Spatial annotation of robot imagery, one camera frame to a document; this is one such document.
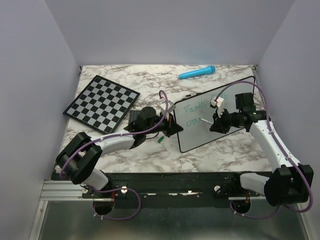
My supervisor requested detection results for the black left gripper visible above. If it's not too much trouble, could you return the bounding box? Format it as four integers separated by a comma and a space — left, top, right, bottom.
144, 111, 183, 138

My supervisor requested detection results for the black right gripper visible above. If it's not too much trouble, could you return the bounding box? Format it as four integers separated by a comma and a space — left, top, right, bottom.
210, 106, 243, 134

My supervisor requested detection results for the green whiteboard marker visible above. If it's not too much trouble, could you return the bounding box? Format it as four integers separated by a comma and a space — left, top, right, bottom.
199, 118, 213, 125

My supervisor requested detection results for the green marker cap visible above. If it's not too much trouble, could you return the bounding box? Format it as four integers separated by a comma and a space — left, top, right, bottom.
157, 136, 164, 144

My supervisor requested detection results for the white whiteboard black frame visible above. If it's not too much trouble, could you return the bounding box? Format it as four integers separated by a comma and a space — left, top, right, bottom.
173, 83, 255, 153

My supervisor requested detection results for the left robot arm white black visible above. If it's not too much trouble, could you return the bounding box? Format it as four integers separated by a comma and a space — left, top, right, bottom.
56, 106, 184, 198

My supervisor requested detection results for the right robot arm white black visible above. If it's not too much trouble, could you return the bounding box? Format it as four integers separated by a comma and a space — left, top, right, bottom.
209, 92, 314, 207

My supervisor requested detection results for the dark grey lego baseplate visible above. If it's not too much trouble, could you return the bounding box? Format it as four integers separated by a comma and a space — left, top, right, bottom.
128, 110, 141, 124

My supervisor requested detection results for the blue toy microphone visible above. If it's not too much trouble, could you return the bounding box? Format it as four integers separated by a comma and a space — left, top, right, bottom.
178, 65, 216, 80

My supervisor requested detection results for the black and silver chessboard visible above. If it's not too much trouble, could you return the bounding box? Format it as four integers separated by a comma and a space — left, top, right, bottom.
63, 75, 140, 135

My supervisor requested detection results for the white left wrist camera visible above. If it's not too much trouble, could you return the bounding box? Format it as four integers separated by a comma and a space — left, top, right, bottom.
159, 100, 176, 119

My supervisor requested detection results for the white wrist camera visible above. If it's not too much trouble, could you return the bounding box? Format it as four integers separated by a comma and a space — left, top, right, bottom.
159, 100, 176, 119
210, 97, 225, 118

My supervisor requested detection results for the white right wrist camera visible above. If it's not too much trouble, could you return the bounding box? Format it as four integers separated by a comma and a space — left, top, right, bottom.
210, 97, 225, 118

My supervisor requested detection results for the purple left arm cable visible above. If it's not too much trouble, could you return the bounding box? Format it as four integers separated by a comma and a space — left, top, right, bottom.
59, 90, 168, 221

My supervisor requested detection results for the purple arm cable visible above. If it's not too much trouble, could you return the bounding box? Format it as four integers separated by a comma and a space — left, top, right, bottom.
59, 90, 168, 221
215, 81, 315, 220

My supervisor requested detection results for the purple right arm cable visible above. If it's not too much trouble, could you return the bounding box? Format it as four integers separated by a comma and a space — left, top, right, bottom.
215, 81, 315, 220

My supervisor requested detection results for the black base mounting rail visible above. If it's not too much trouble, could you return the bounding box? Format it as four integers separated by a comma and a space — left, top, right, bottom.
82, 172, 260, 209

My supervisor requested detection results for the aluminium extrusion frame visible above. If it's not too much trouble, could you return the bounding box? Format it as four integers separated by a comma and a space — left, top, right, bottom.
39, 180, 82, 201

